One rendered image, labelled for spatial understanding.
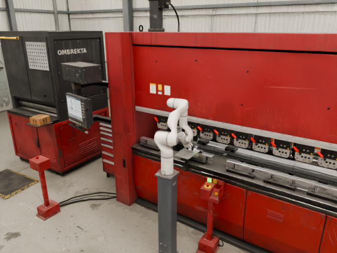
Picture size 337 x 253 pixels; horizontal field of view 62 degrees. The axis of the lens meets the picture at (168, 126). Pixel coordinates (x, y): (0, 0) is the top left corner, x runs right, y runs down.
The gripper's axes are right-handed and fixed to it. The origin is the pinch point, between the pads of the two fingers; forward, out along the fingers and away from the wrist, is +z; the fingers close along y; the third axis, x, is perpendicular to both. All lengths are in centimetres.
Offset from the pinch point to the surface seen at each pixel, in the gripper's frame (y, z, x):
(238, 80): -50, -61, -57
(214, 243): -50, 50, 80
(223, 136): -38.6, -14.8, -16.8
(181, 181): 6.9, 27.4, 33.3
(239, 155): -48, 26, -18
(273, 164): -87, 26, -18
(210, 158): -24.6, 8.8, 1.4
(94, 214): 112, 41, 109
